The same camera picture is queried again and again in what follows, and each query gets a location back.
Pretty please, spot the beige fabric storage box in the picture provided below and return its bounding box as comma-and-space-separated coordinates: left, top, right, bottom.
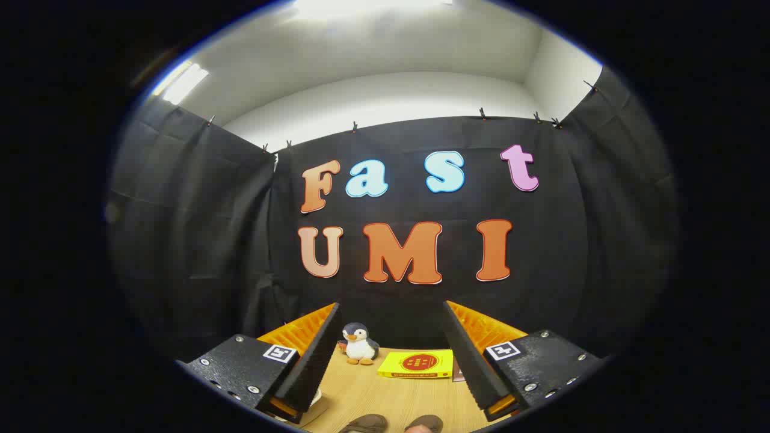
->
283, 388, 330, 428

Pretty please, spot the brown fuzzy shoe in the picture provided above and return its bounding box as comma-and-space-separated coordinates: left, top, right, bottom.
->
404, 415, 445, 433
338, 414, 389, 433

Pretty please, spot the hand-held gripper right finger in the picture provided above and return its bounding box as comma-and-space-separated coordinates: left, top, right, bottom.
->
443, 300, 605, 422

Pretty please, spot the yellow book with red circle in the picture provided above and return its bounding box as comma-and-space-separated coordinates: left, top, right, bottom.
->
377, 349, 454, 379

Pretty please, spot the penguin plush toy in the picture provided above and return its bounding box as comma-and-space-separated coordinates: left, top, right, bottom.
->
337, 322, 381, 366

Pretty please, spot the ceiling light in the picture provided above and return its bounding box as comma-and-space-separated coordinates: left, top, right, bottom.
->
294, 0, 453, 20
153, 60, 210, 106

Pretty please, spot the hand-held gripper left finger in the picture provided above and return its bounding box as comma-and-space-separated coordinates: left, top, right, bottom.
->
176, 302, 344, 425

